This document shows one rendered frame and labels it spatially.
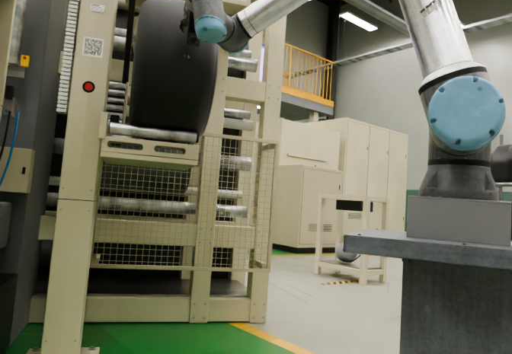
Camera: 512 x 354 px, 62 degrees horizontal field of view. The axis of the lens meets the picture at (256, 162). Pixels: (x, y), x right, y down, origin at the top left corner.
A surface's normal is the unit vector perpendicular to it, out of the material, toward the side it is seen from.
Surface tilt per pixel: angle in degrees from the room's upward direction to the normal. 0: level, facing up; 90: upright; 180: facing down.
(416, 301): 90
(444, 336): 90
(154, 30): 79
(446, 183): 71
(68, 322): 90
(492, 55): 90
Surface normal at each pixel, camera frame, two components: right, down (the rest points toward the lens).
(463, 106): -0.36, -0.01
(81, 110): 0.28, -0.07
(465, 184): -0.21, -0.43
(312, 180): 0.63, -0.03
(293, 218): -0.77, -0.11
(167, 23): 0.29, -0.39
